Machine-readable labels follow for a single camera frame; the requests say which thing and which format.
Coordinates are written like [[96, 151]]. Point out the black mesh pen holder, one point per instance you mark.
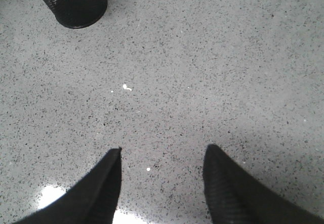
[[77, 14]]

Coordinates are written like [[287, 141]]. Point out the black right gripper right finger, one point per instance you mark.
[[234, 196]]

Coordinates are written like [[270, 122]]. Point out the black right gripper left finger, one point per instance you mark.
[[93, 199]]

